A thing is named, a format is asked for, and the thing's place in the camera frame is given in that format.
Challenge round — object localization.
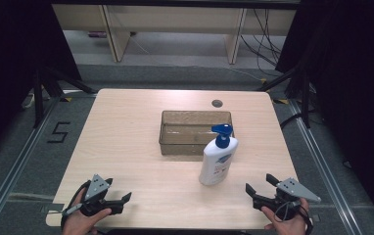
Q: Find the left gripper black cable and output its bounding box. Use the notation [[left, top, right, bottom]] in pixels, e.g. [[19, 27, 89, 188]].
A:
[[60, 179, 92, 233]]

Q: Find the aluminium floor rail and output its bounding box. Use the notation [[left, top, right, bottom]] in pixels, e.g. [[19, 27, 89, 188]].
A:
[[288, 99, 364, 235], [0, 96, 63, 235]]

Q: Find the black curtain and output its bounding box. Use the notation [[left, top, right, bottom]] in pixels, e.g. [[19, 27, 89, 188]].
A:
[[0, 0, 83, 163], [274, 0, 374, 231]]

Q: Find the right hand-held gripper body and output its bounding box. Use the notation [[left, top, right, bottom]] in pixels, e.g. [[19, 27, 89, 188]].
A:
[[253, 177, 322, 221]]

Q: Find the black tripod stand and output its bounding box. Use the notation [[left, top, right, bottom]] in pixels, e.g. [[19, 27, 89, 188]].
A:
[[257, 64, 312, 129], [31, 66, 97, 129]]

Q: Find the clear brown plastic container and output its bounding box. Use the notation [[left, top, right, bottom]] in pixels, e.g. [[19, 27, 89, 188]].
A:
[[158, 110, 235, 157]]

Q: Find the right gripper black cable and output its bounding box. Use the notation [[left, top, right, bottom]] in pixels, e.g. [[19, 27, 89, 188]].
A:
[[273, 199, 315, 235]]

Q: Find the person's right hand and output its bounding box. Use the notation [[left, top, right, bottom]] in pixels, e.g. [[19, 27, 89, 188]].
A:
[[260, 197, 310, 235]]

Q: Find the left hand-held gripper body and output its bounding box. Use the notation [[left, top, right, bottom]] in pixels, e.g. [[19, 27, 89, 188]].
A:
[[79, 173, 124, 217]]

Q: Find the person's left hand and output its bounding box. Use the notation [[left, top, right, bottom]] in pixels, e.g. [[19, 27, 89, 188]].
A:
[[61, 188, 113, 235]]

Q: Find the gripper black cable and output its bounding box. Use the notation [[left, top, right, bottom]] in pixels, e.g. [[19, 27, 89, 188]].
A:
[[60, 179, 92, 233], [273, 199, 315, 235]]

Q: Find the bundle of black floor cables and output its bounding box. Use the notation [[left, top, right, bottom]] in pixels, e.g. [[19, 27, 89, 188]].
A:
[[239, 8, 283, 71]]

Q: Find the white blue pump bottle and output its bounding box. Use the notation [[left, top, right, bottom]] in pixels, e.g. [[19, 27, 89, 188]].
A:
[[198, 123, 240, 187]]

